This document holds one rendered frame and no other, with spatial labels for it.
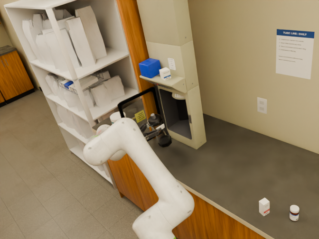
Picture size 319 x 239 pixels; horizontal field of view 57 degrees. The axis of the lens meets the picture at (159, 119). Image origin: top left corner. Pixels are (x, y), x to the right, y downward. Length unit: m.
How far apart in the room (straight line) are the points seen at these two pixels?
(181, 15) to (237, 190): 1.05
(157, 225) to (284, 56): 1.20
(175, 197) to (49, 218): 2.34
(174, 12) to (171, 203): 1.01
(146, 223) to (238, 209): 0.62
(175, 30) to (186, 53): 0.16
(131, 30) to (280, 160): 1.26
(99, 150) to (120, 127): 0.14
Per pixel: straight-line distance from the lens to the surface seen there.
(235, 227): 1.86
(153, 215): 1.29
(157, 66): 1.92
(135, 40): 1.99
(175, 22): 1.71
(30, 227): 3.50
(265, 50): 1.95
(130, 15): 1.96
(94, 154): 1.33
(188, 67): 1.83
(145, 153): 1.28
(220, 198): 1.78
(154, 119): 1.91
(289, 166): 1.98
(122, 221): 3.06
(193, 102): 1.93
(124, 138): 1.29
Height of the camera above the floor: 2.27
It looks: 32 degrees down
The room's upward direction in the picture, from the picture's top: 13 degrees counter-clockwise
